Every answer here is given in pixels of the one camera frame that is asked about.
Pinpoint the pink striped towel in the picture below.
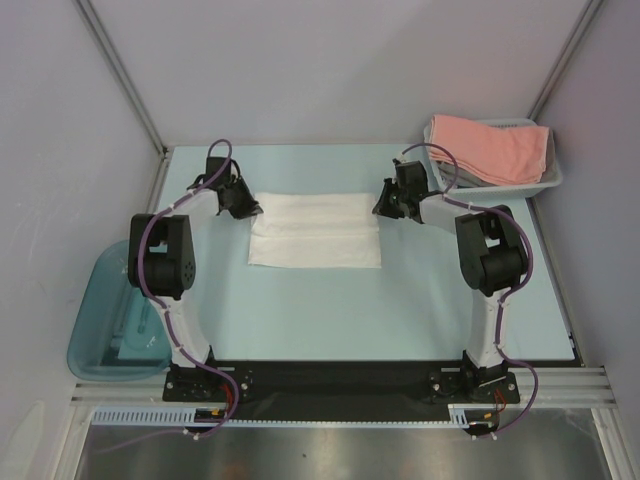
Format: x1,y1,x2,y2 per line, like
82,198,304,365
428,114,552,187

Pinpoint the right aluminium corner post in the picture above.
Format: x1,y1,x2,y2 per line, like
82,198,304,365
527,0,608,121

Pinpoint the left aluminium corner post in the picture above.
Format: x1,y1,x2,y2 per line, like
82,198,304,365
72,0,167,158

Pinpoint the white towel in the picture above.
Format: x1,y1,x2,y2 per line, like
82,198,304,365
248,192,382,269

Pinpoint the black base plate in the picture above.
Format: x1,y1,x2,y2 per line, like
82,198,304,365
162,360,520,416

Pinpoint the aluminium corner post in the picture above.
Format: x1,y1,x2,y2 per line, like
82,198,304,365
72,0,167,158
527,0,608,121

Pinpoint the teal plastic tray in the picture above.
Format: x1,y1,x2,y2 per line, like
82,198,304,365
67,240,171,382

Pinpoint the slotted cable duct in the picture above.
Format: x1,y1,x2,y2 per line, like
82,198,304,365
91,405,496,429

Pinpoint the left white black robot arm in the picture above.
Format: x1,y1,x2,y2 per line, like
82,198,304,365
128,155,263,400

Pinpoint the white perforated plastic basket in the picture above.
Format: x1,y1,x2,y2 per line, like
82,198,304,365
424,114,562,198

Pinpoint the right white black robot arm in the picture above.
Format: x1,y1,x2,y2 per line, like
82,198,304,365
372,159,532,402

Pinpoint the aluminium frame rail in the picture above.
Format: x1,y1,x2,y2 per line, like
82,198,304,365
70,367,617,409

